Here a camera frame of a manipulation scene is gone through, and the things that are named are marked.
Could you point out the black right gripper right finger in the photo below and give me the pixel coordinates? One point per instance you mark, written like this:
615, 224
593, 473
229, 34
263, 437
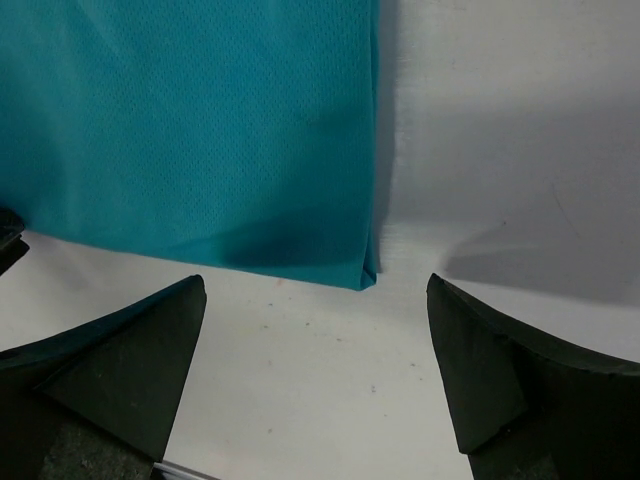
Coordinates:
528, 405

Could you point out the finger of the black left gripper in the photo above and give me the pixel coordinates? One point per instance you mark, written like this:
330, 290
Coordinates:
12, 247

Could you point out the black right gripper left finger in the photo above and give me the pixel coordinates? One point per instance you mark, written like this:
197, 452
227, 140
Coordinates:
99, 401

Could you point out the teal t shirt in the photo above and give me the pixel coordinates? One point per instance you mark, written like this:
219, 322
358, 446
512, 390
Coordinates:
233, 134

